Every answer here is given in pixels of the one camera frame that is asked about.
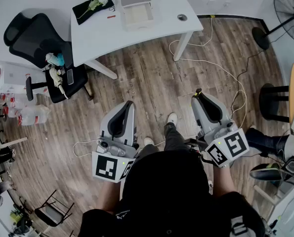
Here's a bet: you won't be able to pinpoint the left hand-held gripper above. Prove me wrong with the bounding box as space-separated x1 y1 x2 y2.
91 100 140 184

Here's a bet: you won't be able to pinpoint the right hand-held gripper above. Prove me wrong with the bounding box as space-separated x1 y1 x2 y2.
190 94 251 168

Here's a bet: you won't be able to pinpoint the person's right forearm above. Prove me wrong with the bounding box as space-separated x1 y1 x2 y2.
212 165 236 197

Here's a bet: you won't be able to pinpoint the person's left forearm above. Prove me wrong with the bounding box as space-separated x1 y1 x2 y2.
97 180 127 212

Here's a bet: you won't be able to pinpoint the person's right white shoe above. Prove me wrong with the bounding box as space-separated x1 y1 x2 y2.
167 113 178 127

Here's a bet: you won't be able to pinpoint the person's dark trousers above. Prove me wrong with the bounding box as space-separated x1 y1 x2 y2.
136 122 187 159

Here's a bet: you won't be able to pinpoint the black round stool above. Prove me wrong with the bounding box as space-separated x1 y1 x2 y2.
258 82 290 122

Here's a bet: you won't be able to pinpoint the white table leg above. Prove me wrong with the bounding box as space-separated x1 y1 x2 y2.
84 59 118 80
173 30 194 62

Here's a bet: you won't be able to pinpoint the beige folded umbrella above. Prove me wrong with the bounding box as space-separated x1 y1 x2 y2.
49 67 70 100

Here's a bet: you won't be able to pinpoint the person's black shirt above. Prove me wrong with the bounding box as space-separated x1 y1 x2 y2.
79 151 266 237

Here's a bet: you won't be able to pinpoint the large clear plastic bag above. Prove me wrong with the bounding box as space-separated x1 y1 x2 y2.
20 104 51 126

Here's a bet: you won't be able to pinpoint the black floor fan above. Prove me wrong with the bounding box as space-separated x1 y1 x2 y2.
252 0 294 50

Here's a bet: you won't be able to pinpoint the white wrapped bundle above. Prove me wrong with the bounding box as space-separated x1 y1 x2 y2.
45 52 58 66

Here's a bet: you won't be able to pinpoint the small clear plastic bag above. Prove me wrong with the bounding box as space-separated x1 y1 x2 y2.
2 92 23 118

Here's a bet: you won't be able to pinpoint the black folding chair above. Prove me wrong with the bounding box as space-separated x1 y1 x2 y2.
34 189 75 228

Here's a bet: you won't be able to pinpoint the white cardboard boxes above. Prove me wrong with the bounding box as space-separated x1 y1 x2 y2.
0 63 48 96

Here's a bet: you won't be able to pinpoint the black mesh office chair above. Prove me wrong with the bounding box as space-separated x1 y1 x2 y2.
3 12 94 104

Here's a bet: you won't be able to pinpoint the white artificial flower stem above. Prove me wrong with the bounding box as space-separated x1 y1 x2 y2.
77 0 109 19

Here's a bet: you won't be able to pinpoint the short white looped cable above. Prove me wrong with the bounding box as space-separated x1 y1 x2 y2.
72 139 99 158

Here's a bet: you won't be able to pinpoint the long white cable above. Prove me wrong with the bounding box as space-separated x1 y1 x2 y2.
168 16 248 130

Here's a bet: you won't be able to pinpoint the thin black cable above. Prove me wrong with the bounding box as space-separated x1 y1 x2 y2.
230 31 290 116

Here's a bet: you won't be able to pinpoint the black drawstring cloth bag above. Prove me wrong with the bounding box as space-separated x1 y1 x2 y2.
72 0 117 26

